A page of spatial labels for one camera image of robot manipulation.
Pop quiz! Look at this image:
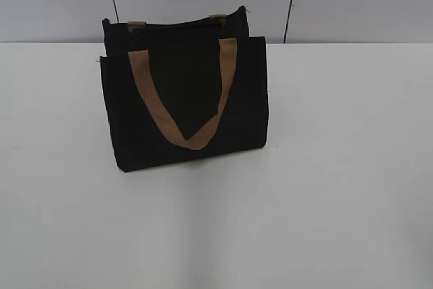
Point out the black tote bag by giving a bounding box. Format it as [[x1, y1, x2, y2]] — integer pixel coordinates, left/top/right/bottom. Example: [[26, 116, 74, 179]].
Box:
[[99, 7, 269, 172]]

